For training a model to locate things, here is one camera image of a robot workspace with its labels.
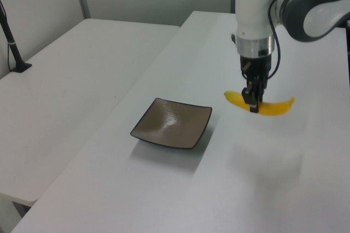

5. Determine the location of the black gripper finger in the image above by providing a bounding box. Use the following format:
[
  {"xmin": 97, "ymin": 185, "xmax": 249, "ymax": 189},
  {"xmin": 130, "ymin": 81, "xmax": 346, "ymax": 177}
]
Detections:
[
  {"xmin": 258, "ymin": 80, "xmax": 267, "ymax": 103},
  {"xmin": 241, "ymin": 86, "xmax": 260, "ymax": 114}
]

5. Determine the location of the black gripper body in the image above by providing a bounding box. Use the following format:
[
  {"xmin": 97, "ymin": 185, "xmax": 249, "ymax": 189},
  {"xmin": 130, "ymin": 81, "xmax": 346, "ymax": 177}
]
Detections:
[{"xmin": 239, "ymin": 54, "xmax": 273, "ymax": 91}]

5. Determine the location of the yellow banana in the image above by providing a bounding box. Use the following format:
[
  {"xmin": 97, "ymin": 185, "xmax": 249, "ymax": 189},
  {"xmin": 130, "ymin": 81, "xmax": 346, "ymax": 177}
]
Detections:
[{"xmin": 224, "ymin": 90, "xmax": 296, "ymax": 117}]

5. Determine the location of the square brown ceramic plate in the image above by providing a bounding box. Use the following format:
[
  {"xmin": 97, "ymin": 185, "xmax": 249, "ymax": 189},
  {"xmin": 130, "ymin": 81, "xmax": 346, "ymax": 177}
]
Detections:
[{"xmin": 130, "ymin": 97, "xmax": 213, "ymax": 150}]

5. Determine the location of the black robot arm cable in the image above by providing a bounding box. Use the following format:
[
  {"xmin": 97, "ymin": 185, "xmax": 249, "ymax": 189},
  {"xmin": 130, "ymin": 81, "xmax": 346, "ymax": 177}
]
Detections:
[{"xmin": 267, "ymin": 0, "xmax": 323, "ymax": 80}]

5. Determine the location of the black camera stand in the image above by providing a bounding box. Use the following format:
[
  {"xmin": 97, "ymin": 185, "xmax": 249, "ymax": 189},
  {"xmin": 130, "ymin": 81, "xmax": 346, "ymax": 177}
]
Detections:
[{"xmin": 0, "ymin": 0, "xmax": 33, "ymax": 74}]

